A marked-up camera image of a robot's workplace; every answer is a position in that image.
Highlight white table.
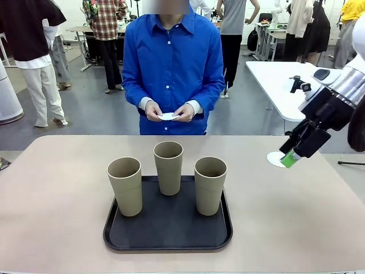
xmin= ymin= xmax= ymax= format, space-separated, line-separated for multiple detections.
xmin=245 ymin=61 xmax=347 ymax=123

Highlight person in blue shirt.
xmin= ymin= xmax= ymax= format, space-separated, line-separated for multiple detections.
xmin=121 ymin=0 xmax=226 ymax=136

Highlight person's right forearm blue sleeve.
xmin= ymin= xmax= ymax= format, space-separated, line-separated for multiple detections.
xmin=121 ymin=79 xmax=153 ymax=112

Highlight person's left hand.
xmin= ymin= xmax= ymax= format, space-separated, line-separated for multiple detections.
xmin=174 ymin=102 xmax=197 ymax=123

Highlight black backpack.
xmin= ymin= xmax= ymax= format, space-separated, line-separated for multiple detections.
xmin=246 ymin=27 xmax=259 ymax=53

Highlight person black top white trousers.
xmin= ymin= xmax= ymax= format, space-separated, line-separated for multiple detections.
xmin=0 ymin=0 xmax=69 ymax=128

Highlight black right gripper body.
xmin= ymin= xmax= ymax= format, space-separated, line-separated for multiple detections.
xmin=298 ymin=87 xmax=356 ymax=134

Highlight person in cream top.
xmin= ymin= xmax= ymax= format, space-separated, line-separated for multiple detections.
xmin=286 ymin=0 xmax=314 ymax=63

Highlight person in plaid shirt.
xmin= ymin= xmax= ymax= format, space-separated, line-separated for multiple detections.
xmin=82 ymin=0 xmax=128 ymax=94

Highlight white cylindrical appliance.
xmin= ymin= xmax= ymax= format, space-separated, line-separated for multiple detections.
xmin=0 ymin=59 xmax=24 ymax=124

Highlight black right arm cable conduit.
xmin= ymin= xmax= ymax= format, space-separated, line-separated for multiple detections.
xmin=347 ymin=98 xmax=365 ymax=153

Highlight black plastic tray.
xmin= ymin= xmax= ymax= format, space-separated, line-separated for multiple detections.
xmin=103 ymin=175 xmax=234 ymax=252

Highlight white scalloped paper coaster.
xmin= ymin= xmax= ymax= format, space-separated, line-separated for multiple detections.
xmin=266 ymin=151 xmax=289 ymax=169
xmin=157 ymin=112 xmax=182 ymax=122

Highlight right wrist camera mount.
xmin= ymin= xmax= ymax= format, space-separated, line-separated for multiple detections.
xmin=289 ymin=75 xmax=312 ymax=99

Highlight person in yellow top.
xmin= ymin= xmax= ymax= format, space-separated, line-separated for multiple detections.
xmin=332 ymin=0 xmax=365 ymax=70

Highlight person's right hand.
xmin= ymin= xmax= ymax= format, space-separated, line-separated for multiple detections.
xmin=144 ymin=99 xmax=164 ymax=123

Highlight person grey shirt black trousers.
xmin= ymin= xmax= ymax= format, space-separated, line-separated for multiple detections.
xmin=216 ymin=0 xmax=259 ymax=98

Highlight person in grey trousers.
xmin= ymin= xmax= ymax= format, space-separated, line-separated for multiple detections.
xmin=42 ymin=18 xmax=72 ymax=90

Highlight beige background desk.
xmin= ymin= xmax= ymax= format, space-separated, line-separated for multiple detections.
xmin=66 ymin=26 xmax=128 ymax=72

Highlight person in white shirt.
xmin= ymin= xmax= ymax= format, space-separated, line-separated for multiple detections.
xmin=189 ymin=0 xmax=213 ymax=21

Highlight grey background desk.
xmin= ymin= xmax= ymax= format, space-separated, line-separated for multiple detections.
xmin=254 ymin=22 xmax=287 ymax=62

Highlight person's left forearm blue sleeve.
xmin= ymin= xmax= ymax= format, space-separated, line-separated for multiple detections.
xmin=189 ymin=79 xmax=226 ymax=114

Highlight beige tall cup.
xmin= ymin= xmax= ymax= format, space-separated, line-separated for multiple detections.
xmin=106 ymin=157 xmax=143 ymax=217
xmin=153 ymin=141 xmax=184 ymax=196
xmin=193 ymin=156 xmax=228 ymax=217

